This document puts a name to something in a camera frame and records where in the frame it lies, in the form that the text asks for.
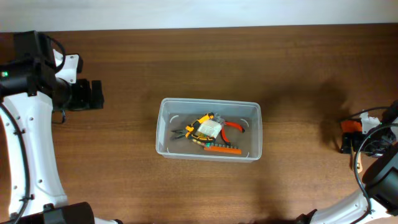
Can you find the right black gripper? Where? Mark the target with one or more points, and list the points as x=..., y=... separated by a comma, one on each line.
x=348, y=142

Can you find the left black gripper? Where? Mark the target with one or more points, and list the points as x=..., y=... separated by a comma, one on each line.
x=82, y=94

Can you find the orange scraper with wooden handle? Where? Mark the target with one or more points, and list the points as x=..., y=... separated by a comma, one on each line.
x=353, y=126

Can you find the clear plastic storage container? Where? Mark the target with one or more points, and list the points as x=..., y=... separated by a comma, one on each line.
x=177, y=113

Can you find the red handled diagonal cutters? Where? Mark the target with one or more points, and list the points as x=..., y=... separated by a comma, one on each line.
x=233, y=125

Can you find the clear box of bits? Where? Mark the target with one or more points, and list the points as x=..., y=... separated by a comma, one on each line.
x=206, y=129

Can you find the orange socket bit holder strip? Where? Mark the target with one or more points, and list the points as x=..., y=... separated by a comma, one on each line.
x=223, y=149

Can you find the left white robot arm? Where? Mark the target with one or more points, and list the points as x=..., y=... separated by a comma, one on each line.
x=41, y=80

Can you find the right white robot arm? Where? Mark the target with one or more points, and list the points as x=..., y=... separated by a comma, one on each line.
x=377, y=194

